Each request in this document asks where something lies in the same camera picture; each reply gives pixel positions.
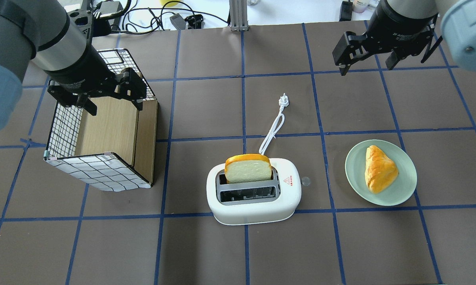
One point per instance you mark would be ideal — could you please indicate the black power adapter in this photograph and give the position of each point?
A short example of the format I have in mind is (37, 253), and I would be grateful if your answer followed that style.
(346, 11)

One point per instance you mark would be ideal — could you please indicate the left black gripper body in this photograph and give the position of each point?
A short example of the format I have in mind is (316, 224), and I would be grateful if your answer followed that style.
(80, 68)

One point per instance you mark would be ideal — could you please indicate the aluminium frame post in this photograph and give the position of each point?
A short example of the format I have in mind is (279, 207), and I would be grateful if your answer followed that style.
(238, 15)

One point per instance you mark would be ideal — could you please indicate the white two-slot toaster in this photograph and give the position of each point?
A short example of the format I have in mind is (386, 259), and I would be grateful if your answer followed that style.
(255, 202)

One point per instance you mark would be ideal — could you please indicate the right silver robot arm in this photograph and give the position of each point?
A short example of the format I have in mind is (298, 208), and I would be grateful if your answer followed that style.
(454, 20)

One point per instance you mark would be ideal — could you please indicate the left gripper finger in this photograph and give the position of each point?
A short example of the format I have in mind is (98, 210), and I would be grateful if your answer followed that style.
(86, 104)
(131, 87)

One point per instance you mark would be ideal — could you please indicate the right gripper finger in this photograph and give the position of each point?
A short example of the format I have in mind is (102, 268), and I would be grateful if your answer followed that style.
(350, 49)
(394, 58)

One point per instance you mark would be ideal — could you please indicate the light green plate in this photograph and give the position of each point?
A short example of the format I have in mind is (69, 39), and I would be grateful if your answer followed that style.
(399, 191)

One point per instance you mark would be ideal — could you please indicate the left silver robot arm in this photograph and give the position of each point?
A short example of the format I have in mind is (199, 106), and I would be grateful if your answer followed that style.
(59, 43)

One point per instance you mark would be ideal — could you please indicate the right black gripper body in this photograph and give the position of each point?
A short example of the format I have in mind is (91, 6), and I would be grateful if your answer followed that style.
(397, 28)

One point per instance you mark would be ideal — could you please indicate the toast bread slice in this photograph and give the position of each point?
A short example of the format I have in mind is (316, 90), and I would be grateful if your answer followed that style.
(247, 168)

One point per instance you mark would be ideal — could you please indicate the wire basket with wooden shelves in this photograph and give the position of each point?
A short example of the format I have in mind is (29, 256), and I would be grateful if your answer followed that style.
(111, 151)

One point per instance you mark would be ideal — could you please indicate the golden triangular pastry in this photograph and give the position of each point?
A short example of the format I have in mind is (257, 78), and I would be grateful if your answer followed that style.
(380, 170)

